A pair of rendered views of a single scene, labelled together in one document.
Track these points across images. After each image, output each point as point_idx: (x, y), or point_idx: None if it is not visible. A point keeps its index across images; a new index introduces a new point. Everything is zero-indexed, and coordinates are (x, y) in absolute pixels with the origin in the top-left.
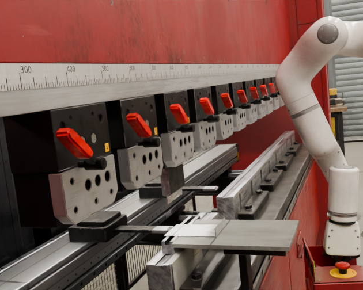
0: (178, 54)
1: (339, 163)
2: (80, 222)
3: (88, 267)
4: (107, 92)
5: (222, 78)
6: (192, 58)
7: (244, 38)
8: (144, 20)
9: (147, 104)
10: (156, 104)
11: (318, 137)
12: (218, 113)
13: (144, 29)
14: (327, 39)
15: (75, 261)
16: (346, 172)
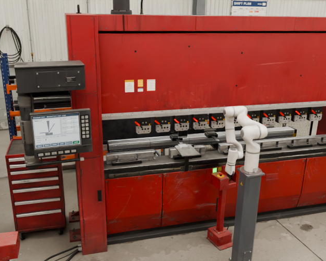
0: (187, 106)
1: (238, 148)
2: (171, 134)
3: (169, 144)
4: (152, 115)
5: (219, 111)
6: (195, 107)
7: (252, 96)
8: (170, 101)
9: (166, 117)
10: (174, 117)
11: (226, 138)
12: (211, 120)
13: (169, 103)
14: (223, 113)
15: (165, 142)
16: (229, 150)
